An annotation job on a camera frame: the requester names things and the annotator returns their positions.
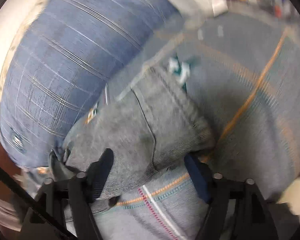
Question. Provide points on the blue plaid pillow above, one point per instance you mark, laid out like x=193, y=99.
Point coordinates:
x=62, y=64

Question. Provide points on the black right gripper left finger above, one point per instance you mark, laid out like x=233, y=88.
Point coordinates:
x=61, y=209

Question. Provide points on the grey star-patterned bed sheet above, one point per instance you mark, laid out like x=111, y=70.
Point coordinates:
x=243, y=73

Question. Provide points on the grey denim pants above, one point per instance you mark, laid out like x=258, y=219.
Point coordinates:
x=151, y=128

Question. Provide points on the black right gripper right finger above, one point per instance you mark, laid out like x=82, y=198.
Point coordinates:
x=252, y=219

